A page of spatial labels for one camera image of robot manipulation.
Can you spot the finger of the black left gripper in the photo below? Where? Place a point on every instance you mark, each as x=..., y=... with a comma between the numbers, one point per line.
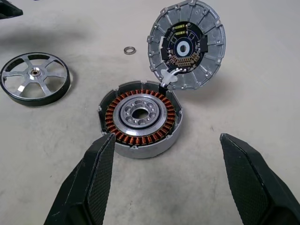
x=9, y=7

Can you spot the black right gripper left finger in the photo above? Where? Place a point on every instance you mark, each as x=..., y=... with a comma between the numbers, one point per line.
x=79, y=192

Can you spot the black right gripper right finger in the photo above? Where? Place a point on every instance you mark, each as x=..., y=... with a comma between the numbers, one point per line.
x=262, y=192

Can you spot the silver spoked rotor black rim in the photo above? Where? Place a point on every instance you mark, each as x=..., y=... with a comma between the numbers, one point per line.
x=35, y=73

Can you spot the silver motor housing copper windings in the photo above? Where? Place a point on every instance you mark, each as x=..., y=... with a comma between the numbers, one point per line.
x=150, y=150

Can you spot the grey motor cover circuit board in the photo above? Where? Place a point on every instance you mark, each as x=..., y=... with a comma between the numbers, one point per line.
x=211, y=47

